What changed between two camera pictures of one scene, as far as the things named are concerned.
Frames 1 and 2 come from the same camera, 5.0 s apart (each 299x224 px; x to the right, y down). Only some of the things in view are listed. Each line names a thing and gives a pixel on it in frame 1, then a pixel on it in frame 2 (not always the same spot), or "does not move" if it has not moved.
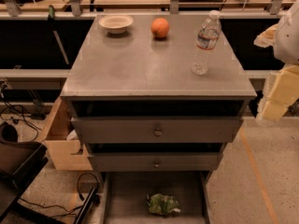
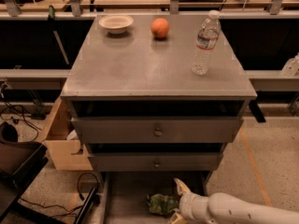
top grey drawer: [161, 130] does not move
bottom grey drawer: [124, 195] does not move
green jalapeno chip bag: [165, 205] does not move
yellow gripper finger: [266, 38] → [193, 207]
